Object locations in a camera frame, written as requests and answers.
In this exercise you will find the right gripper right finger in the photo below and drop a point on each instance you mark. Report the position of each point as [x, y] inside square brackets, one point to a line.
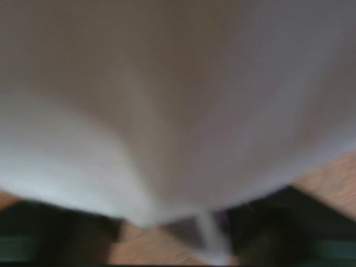
[291, 227]

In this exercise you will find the pink pillowcase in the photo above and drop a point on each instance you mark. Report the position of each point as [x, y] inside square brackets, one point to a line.
[156, 111]

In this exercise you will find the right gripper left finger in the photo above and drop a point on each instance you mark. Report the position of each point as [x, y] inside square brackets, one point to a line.
[42, 234]

